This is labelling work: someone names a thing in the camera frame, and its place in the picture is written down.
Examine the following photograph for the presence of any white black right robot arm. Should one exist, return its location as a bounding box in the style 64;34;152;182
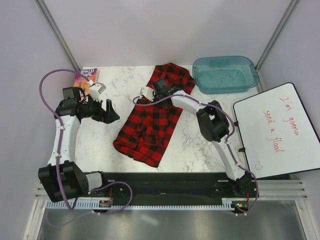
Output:
150;78;252;197

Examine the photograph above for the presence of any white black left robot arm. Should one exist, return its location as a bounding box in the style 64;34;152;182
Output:
38;83;120;203

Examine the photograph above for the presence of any Roald Dahl paperback book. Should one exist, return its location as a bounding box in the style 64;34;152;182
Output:
73;68;99;95

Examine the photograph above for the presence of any teal transparent plastic bin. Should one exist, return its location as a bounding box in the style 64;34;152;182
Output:
192;55;260;95

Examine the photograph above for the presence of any aluminium frame rail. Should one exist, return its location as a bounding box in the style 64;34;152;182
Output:
34;178;309;201

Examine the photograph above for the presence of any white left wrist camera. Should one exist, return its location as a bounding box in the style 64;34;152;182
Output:
89;82;106;102

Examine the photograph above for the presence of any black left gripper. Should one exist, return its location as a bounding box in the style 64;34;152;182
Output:
82;94;120;124

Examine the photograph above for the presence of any aluminium corner post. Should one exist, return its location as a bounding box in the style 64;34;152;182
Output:
255;0;300;72
34;0;80;71

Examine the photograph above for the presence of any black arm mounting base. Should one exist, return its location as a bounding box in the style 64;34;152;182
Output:
101;172;259;199

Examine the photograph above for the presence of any whiteboard with red writing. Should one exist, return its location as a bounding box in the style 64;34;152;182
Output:
233;82;320;179

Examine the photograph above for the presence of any red black plaid shirt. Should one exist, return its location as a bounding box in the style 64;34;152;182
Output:
113;63;195;168

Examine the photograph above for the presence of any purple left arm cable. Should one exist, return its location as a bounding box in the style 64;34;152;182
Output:
39;68;133;216

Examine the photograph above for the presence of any left aluminium corner post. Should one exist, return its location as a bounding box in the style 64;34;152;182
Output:
34;0;80;71

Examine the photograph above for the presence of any white slotted cable duct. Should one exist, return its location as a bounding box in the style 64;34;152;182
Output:
46;197;250;210

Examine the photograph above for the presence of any right aluminium corner post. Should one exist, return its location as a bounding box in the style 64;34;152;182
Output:
255;0;300;72

